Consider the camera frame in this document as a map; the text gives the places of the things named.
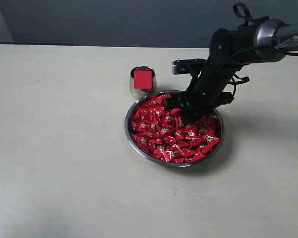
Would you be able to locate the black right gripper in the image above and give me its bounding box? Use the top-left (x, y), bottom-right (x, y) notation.
top-left (162, 59), bottom-right (235, 123)

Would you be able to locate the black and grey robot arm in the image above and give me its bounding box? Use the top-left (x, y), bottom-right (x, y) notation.
top-left (163, 19), bottom-right (298, 118)

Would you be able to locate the round stainless steel plate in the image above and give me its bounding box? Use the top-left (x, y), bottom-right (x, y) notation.
top-left (124, 90), bottom-right (226, 168)

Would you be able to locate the stainless steel cup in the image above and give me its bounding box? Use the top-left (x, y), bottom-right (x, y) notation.
top-left (129, 65), bottom-right (157, 99)

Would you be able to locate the red wrapped candy pile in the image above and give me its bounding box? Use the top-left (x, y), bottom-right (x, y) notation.
top-left (129, 93), bottom-right (221, 164)

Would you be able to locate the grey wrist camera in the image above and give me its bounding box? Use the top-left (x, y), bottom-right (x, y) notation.
top-left (172, 58), bottom-right (206, 75)

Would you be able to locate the black cable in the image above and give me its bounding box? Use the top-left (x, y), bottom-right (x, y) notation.
top-left (223, 2), bottom-right (298, 97)

